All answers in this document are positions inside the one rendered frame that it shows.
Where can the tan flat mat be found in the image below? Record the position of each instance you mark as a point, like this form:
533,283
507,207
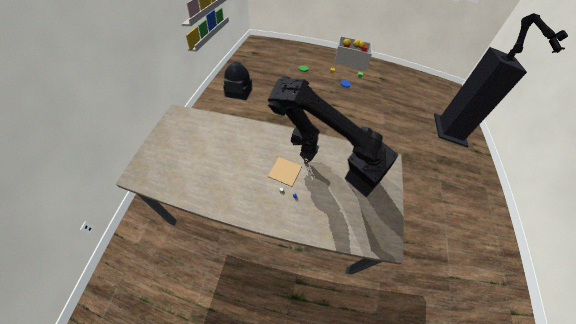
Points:
285,171

